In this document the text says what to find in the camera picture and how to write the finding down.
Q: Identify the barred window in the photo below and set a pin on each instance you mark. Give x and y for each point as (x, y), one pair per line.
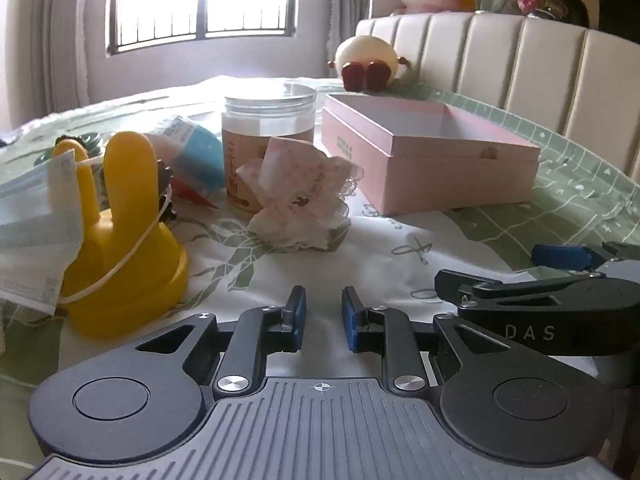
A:
(240, 5)

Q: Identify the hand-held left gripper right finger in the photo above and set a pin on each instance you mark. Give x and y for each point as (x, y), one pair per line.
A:
(350, 320)

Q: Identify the yellow duck toy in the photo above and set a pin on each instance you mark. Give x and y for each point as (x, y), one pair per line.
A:
(125, 240)

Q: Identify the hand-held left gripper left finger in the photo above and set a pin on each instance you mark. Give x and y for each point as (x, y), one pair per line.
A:
(299, 320)

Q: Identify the blue and white packet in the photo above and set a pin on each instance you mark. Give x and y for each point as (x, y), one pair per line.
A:
(200, 155)

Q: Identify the green printed bed sheet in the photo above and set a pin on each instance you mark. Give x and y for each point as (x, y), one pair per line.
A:
(400, 240)

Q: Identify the pink lace cloth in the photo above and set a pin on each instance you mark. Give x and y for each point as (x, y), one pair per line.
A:
(295, 200)

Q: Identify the beige padded headboard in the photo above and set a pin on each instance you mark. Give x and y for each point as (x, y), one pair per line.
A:
(550, 70)

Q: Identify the black round vase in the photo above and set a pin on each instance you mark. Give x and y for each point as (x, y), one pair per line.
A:
(567, 10)

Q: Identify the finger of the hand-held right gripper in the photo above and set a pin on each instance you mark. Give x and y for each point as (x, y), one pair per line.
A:
(560, 256)
(525, 305)

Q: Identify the clear plastic jar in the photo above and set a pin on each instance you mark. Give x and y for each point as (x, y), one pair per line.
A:
(260, 120)

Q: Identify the pink cardboard box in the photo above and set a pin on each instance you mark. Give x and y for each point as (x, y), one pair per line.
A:
(425, 175)

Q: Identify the beige window curtain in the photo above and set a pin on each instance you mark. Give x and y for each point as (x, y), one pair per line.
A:
(50, 35)
(347, 10)

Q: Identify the cream plush toy red feet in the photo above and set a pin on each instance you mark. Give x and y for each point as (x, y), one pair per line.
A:
(360, 50)

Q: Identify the blue face mask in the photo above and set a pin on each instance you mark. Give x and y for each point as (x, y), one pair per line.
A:
(30, 240)

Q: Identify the red packet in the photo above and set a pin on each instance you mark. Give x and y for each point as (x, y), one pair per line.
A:
(192, 192)

